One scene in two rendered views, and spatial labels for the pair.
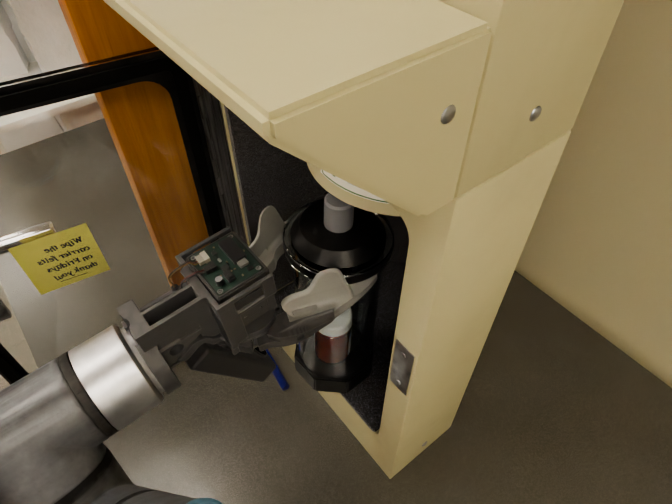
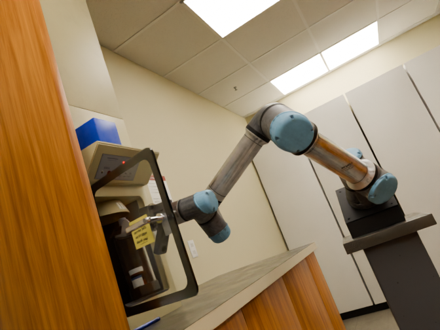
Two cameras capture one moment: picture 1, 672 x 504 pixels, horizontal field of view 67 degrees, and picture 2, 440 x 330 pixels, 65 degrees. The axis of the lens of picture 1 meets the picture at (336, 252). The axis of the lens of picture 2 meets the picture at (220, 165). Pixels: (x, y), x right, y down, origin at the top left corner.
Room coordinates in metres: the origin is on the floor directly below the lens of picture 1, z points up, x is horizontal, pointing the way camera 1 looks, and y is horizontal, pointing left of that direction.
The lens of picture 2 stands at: (0.59, 1.24, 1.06)
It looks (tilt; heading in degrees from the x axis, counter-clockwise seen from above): 14 degrees up; 241
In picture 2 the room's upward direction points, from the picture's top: 21 degrees counter-clockwise
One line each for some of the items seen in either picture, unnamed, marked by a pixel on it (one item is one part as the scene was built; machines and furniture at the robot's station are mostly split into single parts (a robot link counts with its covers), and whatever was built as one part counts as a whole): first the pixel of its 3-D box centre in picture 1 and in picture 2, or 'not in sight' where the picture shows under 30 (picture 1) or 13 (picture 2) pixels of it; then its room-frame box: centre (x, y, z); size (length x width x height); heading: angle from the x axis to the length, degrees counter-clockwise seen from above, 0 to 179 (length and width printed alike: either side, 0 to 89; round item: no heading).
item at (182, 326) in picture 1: (206, 313); not in sight; (0.25, 0.11, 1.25); 0.12 x 0.08 x 0.09; 128
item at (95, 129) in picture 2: not in sight; (97, 138); (0.37, 0.13, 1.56); 0.10 x 0.10 x 0.09; 38
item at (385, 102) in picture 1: (211, 40); (124, 165); (0.30, 0.08, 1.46); 0.32 x 0.11 x 0.10; 38
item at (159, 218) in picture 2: not in sight; (143, 224); (0.36, 0.35, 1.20); 0.10 x 0.05 x 0.03; 119
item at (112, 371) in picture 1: (120, 370); (177, 212); (0.20, 0.18, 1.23); 0.08 x 0.05 x 0.08; 38
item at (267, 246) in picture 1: (273, 229); not in sight; (0.35, 0.06, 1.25); 0.09 x 0.03 x 0.06; 153
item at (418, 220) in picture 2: not in sight; (383, 232); (-0.58, 0.21, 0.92); 0.32 x 0.32 x 0.04; 45
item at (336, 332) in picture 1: (336, 301); not in sight; (0.34, 0.00, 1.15); 0.11 x 0.11 x 0.21
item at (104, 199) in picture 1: (89, 250); (135, 234); (0.37, 0.27, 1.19); 0.30 x 0.01 x 0.40; 119
